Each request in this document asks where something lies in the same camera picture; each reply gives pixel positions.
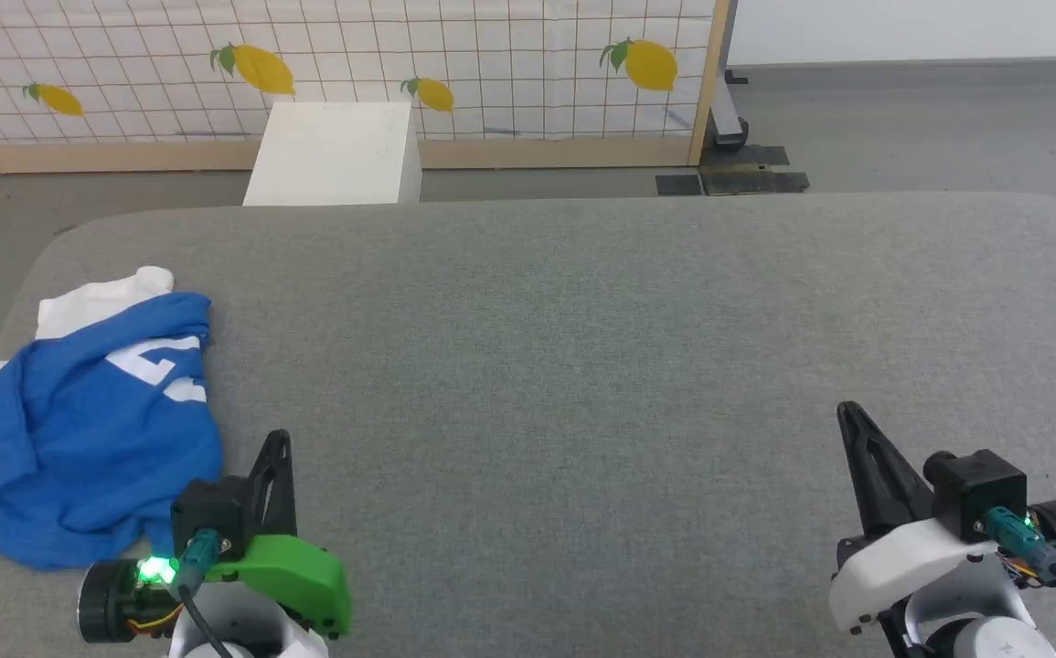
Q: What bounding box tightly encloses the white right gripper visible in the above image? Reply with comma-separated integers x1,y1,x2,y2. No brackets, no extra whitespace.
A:
827,401,1040,636

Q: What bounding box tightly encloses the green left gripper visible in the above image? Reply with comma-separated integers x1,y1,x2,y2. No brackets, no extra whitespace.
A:
206,429,352,639

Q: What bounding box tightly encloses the blue and white shirt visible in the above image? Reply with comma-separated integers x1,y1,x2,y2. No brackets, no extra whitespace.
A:
0,266,224,572

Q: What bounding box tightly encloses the black left gripper motor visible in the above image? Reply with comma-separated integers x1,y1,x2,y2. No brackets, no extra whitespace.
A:
77,558,172,642

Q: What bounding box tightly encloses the large black floor mat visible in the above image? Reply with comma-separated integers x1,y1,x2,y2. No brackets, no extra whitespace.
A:
699,144,811,196

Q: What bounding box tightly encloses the white box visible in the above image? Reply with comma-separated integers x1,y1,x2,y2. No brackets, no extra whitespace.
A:
242,101,422,207

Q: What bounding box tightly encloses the metal leg with caster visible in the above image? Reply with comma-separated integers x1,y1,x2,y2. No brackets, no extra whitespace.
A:
709,69,751,153

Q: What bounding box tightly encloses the lemon print partition panel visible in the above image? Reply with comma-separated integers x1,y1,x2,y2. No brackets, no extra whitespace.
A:
0,0,731,175

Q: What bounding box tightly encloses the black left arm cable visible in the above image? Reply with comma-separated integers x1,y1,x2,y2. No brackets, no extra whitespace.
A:
177,548,236,658

